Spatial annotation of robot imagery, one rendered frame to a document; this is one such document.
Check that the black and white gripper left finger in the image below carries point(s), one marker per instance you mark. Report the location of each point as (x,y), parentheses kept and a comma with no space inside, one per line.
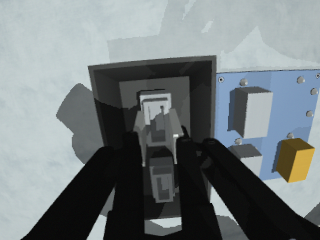
(73,214)

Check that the yellow rectangular block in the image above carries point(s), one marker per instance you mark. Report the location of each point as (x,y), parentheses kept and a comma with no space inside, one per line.
(294,159)

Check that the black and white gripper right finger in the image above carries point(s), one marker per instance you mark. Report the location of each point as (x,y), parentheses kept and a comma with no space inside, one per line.
(261,213)

